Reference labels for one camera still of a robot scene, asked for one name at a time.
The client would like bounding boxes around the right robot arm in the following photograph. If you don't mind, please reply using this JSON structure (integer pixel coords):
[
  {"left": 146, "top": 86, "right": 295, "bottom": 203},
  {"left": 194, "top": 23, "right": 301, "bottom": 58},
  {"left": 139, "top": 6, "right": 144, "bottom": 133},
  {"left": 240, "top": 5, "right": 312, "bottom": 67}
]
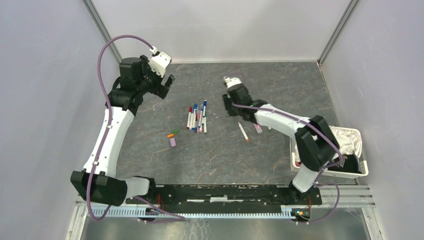
[{"left": 222, "top": 83, "right": 343, "bottom": 204}]

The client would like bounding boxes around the light blue capped marker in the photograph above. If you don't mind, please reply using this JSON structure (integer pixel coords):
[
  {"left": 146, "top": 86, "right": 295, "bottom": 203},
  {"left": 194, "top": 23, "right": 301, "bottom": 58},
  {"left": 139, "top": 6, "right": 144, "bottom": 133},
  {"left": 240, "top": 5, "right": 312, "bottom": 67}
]
[{"left": 190, "top": 104, "right": 198, "bottom": 131}]

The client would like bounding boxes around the white plastic basket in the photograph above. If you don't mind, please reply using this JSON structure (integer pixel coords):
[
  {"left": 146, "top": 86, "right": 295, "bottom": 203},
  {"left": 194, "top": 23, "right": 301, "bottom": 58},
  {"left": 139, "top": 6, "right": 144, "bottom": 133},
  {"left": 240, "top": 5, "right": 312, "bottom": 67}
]
[{"left": 290, "top": 126, "right": 369, "bottom": 179}]

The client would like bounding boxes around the purple cable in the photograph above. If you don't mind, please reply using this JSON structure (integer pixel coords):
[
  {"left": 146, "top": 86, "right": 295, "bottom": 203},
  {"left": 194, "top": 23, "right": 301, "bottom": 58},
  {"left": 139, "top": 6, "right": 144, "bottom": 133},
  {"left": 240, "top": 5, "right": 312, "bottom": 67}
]
[
  {"left": 231, "top": 72, "right": 341, "bottom": 224},
  {"left": 85, "top": 34, "right": 186, "bottom": 223}
]

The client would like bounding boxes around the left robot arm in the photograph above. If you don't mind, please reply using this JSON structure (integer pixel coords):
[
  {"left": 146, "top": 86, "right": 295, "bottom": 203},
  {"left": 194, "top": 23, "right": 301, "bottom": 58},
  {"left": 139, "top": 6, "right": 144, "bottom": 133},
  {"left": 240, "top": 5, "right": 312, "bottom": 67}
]
[{"left": 70, "top": 51, "right": 175, "bottom": 206}]

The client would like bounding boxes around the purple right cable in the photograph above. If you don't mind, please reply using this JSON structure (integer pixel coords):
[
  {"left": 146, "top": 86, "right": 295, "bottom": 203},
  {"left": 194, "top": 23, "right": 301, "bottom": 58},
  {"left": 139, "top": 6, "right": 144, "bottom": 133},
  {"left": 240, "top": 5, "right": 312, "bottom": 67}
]
[{"left": 231, "top": 72, "right": 341, "bottom": 224}]

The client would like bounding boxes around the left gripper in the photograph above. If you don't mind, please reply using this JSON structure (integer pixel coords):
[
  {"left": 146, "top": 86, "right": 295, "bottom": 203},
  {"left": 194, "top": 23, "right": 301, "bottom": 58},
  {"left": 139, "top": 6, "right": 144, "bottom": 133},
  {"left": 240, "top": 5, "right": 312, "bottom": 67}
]
[{"left": 137, "top": 55, "right": 175, "bottom": 99}]

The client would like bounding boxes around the orange capped white marker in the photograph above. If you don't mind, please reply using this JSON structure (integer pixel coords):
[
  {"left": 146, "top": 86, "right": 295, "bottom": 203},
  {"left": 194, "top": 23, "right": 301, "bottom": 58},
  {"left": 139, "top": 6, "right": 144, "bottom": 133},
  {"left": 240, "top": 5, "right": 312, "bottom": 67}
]
[{"left": 237, "top": 121, "right": 250, "bottom": 141}]

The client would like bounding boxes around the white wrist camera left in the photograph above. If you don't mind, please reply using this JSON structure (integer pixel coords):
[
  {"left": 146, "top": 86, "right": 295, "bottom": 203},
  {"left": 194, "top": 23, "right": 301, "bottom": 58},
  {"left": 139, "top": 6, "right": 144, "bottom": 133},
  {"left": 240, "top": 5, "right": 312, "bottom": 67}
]
[{"left": 148, "top": 46, "right": 172, "bottom": 78}]

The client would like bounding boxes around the pink highlighter pen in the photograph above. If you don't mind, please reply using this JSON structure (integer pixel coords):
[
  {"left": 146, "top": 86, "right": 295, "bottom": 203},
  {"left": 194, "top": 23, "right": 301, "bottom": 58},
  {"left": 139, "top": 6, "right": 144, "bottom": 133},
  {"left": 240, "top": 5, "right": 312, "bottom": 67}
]
[{"left": 253, "top": 123, "right": 263, "bottom": 134}]

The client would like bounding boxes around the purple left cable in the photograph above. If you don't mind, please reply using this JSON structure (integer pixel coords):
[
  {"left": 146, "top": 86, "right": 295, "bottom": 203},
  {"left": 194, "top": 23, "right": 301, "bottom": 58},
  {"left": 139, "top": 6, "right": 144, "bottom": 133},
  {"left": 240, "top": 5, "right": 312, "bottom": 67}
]
[{"left": 85, "top": 34, "right": 186, "bottom": 223}]

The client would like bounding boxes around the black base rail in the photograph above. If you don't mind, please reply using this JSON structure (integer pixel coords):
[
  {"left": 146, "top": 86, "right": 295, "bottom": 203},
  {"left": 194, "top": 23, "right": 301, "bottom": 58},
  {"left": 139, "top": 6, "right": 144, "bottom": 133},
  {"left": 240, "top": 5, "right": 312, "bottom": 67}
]
[{"left": 143, "top": 184, "right": 323, "bottom": 214}]

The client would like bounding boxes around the blue capped white marker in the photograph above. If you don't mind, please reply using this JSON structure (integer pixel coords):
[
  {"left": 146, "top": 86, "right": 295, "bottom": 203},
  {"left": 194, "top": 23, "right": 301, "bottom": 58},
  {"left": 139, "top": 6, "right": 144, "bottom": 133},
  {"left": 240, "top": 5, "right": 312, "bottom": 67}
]
[{"left": 192, "top": 103, "right": 198, "bottom": 133}]

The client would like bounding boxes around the black cloth in basket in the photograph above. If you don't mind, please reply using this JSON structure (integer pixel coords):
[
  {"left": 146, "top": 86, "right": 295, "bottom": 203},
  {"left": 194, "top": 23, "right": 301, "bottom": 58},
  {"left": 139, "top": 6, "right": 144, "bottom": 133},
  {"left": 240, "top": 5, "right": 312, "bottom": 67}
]
[{"left": 328, "top": 154, "right": 362, "bottom": 174}]

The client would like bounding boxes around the red capped white marker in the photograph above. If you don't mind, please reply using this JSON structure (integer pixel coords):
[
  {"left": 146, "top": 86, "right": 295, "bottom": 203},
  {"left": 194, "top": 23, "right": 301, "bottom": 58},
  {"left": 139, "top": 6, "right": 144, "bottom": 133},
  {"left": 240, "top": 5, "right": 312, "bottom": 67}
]
[{"left": 186, "top": 106, "right": 193, "bottom": 130}]

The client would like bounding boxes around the white cloth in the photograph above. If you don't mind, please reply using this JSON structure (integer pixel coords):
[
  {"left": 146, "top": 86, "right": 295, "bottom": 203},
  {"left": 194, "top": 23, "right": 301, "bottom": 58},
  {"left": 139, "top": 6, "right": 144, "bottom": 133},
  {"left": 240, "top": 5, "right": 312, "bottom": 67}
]
[{"left": 329, "top": 126, "right": 363, "bottom": 158}]

